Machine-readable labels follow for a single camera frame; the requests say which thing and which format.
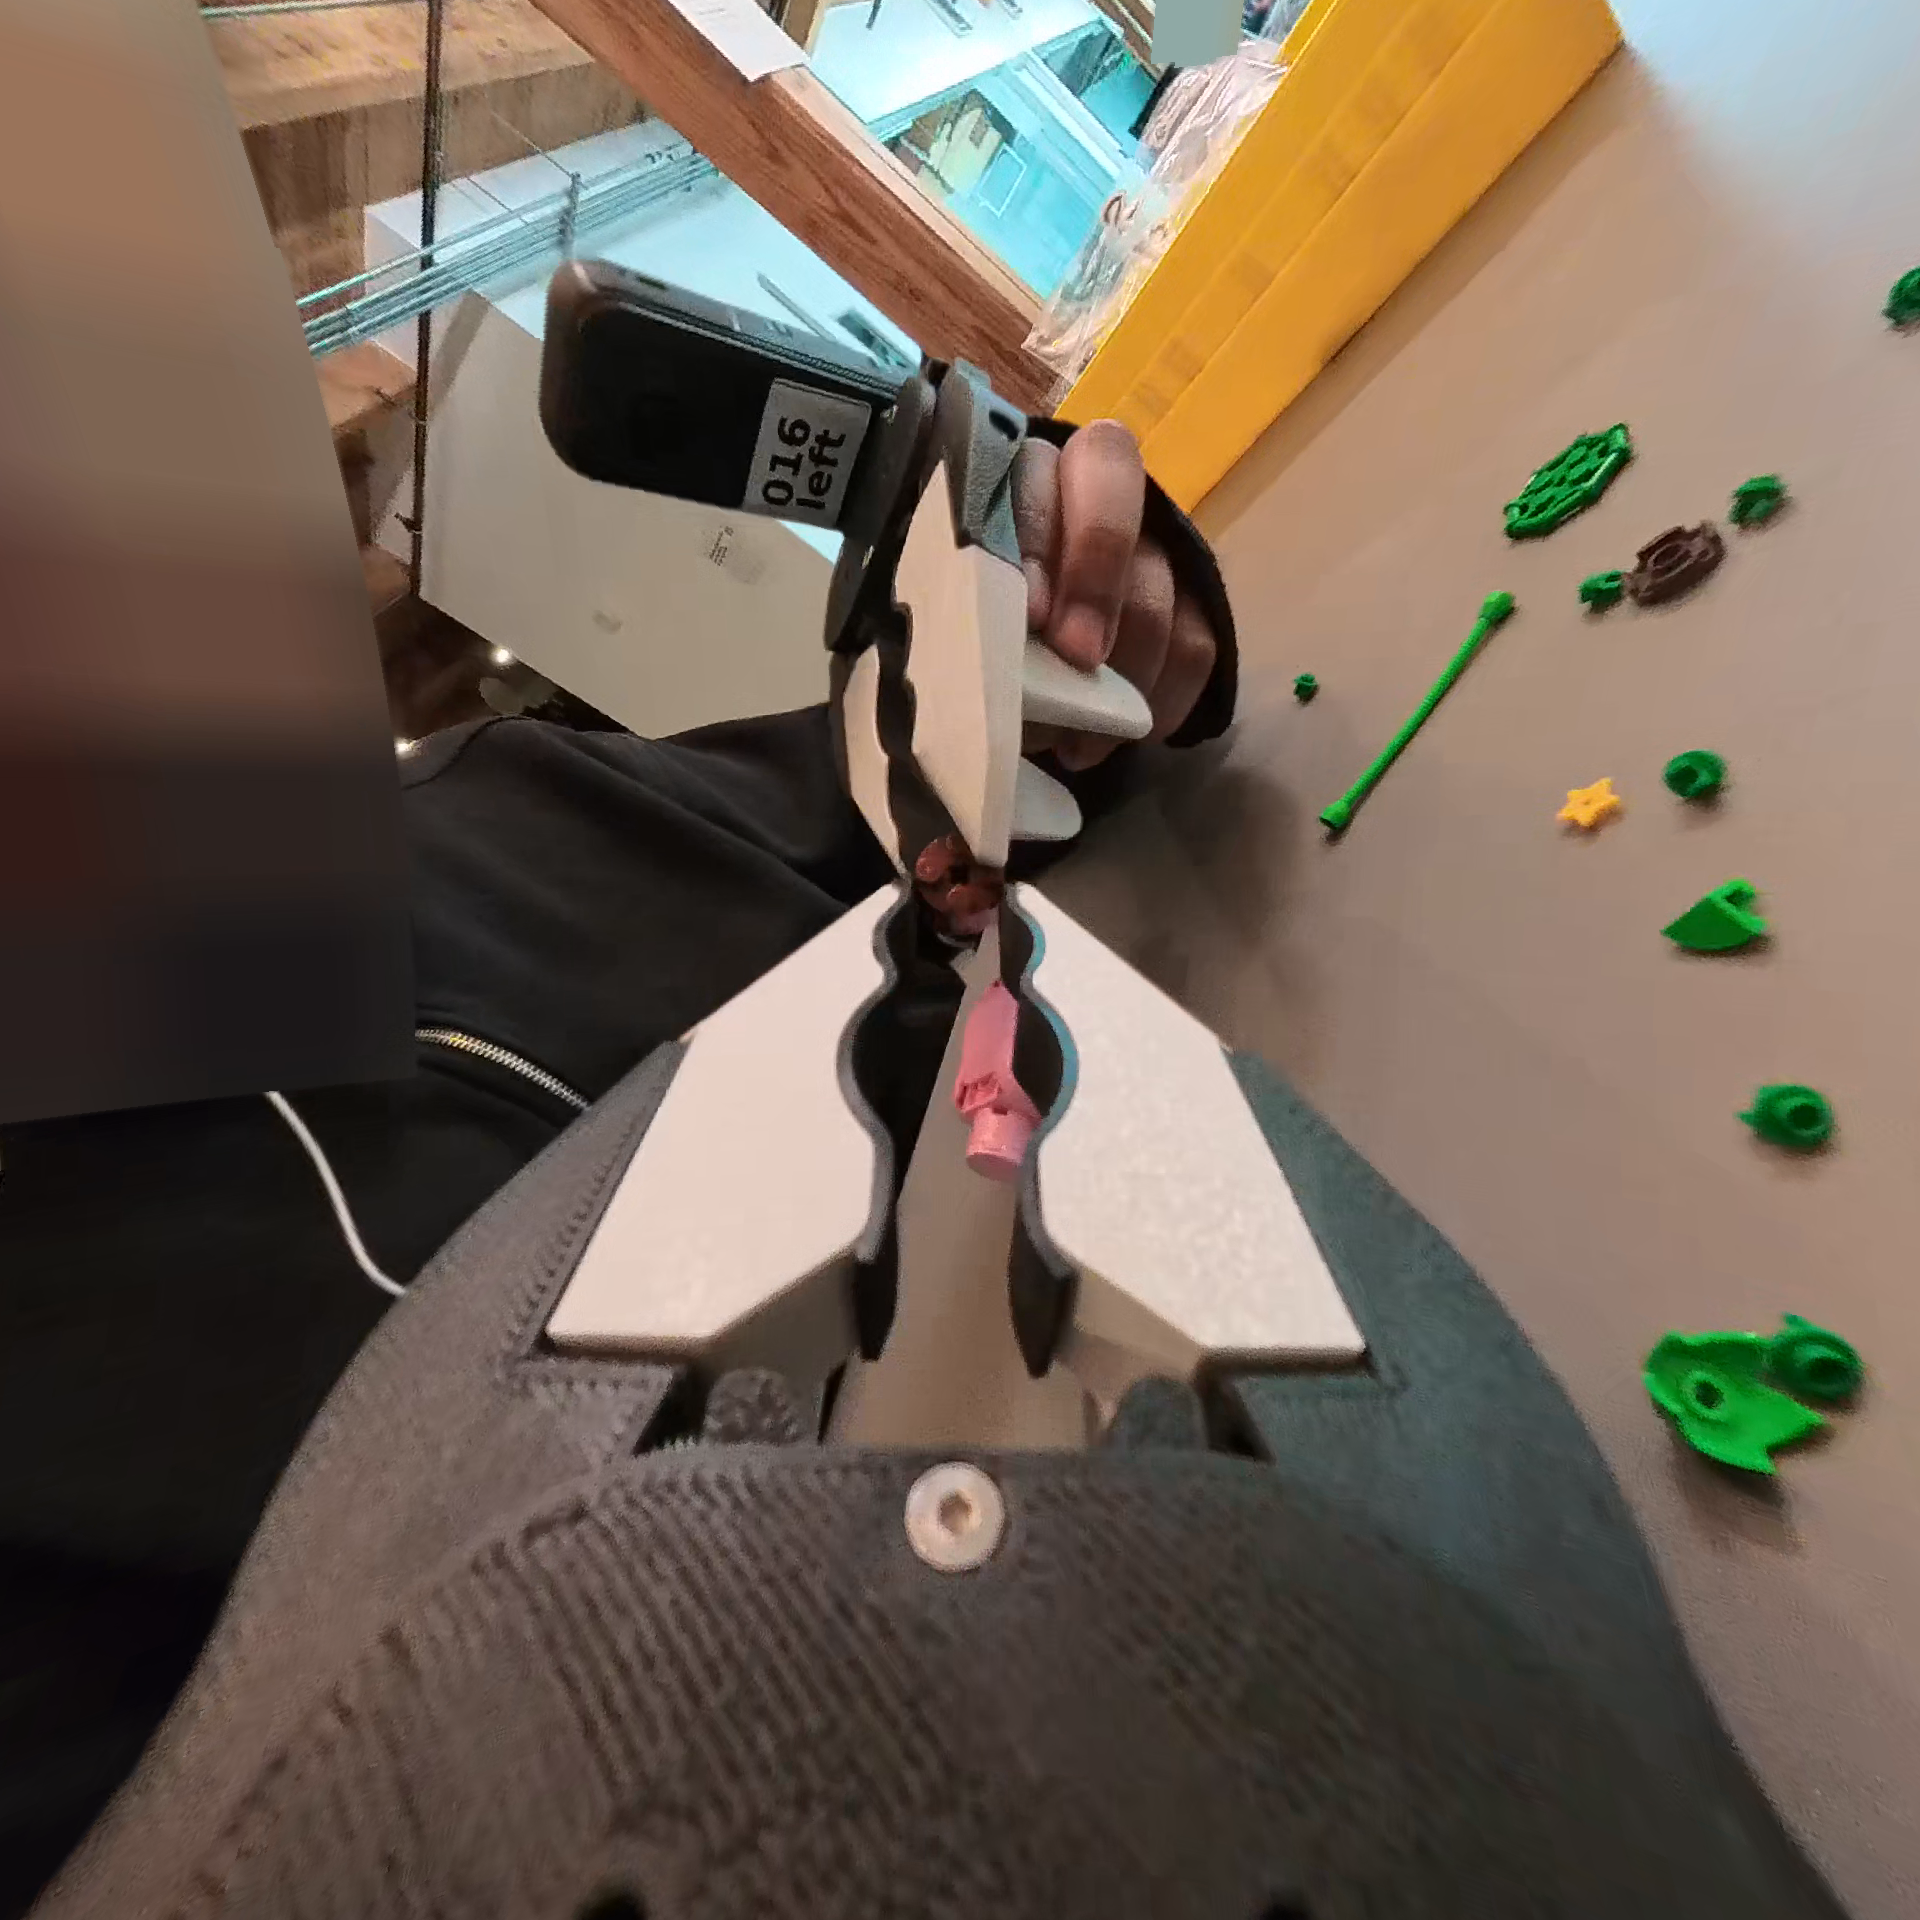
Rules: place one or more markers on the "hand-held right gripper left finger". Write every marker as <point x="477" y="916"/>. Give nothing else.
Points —
<point x="705" y="1201"/>

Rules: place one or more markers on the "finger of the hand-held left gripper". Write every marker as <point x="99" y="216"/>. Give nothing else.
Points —
<point x="969" y="676"/>
<point x="875" y="734"/>

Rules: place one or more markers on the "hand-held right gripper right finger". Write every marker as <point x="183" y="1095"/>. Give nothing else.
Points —
<point x="1201" y="1201"/>

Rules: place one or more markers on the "brown round brick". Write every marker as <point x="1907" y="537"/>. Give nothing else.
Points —
<point x="972" y="902"/>

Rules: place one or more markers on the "pink toy brick body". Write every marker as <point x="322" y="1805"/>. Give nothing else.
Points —
<point x="994" y="1080"/>

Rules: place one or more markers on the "green toy rod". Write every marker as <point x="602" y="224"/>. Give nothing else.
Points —
<point x="1419" y="710"/>

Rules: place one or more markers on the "person's left hand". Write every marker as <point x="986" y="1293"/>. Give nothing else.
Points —
<point x="1103" y="556"/>

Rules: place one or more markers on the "person's black jacket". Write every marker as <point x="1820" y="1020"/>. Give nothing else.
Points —
<point x="601" y="902"/>

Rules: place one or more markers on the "small yellow star piece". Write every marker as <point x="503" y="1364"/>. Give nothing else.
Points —
<point x="1589" y="804"/>

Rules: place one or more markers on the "green leaf piece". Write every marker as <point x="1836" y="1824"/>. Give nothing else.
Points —
<point x="1725" y="1403"/>

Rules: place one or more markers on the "green quarter dome piece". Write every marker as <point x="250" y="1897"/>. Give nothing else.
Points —
<point x="1716" y="918"/>

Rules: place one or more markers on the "yellow plastic bin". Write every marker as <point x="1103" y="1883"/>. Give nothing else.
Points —
<point x="1350" y="196"/>

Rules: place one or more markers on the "green round web plate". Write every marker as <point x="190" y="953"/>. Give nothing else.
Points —
<point x="1569" y="481"/>

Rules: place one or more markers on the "brown round plate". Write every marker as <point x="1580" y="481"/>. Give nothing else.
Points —
<point x="1674" y="564"/>

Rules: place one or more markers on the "wooden post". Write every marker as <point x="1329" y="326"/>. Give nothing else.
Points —
<point x="839" y="166"/>

